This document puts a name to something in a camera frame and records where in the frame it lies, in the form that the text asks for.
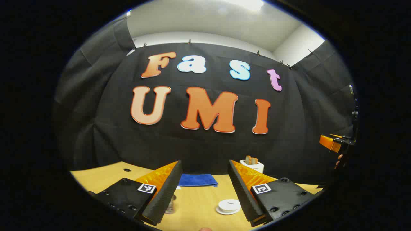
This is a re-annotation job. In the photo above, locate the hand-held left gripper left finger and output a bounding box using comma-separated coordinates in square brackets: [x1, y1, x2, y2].
[87, 160, 183, 226]

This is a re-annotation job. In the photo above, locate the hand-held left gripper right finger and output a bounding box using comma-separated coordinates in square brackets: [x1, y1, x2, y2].
[228, 159, 323, 227]

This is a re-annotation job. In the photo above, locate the silver water bottle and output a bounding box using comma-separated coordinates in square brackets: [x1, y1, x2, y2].
[165, 194, 177, 214]

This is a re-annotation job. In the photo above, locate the white teacup lid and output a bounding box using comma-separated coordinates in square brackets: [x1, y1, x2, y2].
[218, 199, 241, 211]

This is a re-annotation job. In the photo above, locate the white toaster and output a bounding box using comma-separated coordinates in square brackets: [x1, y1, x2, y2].
[240, 159, 265, 174]

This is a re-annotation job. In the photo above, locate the blue towel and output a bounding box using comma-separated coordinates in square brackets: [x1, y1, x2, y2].
[178, 174, 218, 188]

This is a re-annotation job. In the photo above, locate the black backdrop cloth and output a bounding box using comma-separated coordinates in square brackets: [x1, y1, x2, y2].
[53, 18, 357, 185]

